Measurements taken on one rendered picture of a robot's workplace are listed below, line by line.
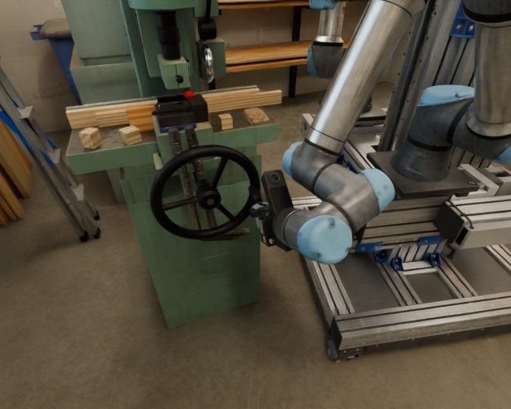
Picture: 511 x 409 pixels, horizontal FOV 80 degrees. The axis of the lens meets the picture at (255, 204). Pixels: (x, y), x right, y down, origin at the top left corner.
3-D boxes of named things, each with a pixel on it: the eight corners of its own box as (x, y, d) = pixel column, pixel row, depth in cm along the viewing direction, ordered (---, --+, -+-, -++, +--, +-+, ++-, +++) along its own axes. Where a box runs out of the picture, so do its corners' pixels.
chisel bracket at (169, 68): (168, 95, 89) (162, 64, 84) (161, 82, 99) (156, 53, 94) (192, 92, 91) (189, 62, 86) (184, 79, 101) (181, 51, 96)
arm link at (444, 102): (424, 124, 89) (442, 75, 81) (470, 141, 80) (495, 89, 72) (398, 133, 84) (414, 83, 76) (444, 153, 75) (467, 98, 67)
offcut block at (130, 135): (135, 136, 87) (132, 125, 85) (142, 140, 85) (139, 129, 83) (122, 141, 84) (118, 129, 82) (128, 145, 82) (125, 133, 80)
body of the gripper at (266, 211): (259, 241, 71) (277, 255, 60) (252, 205, 70) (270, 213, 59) (288, 233, 73) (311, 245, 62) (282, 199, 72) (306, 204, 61)
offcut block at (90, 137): (94, 148, 81) (89, 134, 78) (83, 147, 82) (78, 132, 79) (102, 143, 84) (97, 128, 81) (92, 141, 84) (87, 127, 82)
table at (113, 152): (69, 195, 75) (58, 174, 71) (79, 142, 97) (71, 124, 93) (292, 153, 91) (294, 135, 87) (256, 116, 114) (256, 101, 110)
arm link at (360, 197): (349, 149, 56) (303, 182, 54) (401, 178, 48) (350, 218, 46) (352, 178, 62) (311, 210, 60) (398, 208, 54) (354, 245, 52)
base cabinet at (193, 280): (167, 330, 136) (125, 206, 92) (154, 243, 179) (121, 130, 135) (260, 300, 148) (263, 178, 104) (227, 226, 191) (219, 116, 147)
